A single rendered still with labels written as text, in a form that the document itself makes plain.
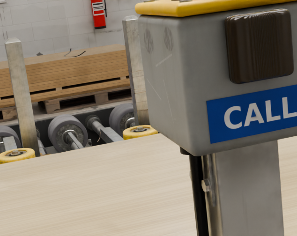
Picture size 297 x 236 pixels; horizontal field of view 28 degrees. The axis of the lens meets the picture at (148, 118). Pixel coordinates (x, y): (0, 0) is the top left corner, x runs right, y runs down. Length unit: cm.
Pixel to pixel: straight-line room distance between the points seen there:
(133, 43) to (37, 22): 608
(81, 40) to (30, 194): 656
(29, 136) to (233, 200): 111
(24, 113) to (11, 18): 608
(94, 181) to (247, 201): 75
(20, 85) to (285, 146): 61
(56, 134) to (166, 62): 151
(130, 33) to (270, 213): 111
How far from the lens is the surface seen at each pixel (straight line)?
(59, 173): 112
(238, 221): 31
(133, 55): 140
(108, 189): 99
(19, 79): 136
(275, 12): 27
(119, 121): 182
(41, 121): 192
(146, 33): 30
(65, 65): 623
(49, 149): 192
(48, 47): 749
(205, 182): 30
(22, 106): 137
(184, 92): 26
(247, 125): 27
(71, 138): 171
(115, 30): 763
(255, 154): 30
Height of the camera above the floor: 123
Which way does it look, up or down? 13 degrees down
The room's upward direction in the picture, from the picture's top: 7 degrees counter-clockwise
